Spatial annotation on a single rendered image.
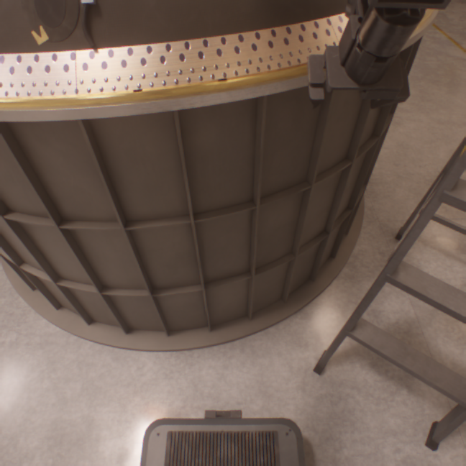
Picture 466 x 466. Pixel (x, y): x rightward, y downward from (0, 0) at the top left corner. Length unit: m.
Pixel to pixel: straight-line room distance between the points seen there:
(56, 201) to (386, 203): 1.86
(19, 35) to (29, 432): 1.42
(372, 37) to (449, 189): 0.61
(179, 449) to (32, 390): 0.78
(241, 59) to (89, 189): 0.49
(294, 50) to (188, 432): 1.13
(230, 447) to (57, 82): 1.10
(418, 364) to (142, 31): 1.29
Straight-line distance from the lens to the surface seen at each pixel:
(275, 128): 0.87
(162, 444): 1.26
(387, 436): 1.61
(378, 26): 0.44
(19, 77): 0.81
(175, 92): 0.70
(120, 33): 0.75
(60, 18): 0.79
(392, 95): 0.53
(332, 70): 0.51
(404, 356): 1.38
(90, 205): 0.98
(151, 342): 1.61
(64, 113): 0.75
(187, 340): 1.59
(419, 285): 1.16
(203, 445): 1.24
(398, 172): 2.56
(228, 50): 0.75
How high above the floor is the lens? 1.49
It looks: 50 degrees down
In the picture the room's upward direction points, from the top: 1 degrees counter-clockwise
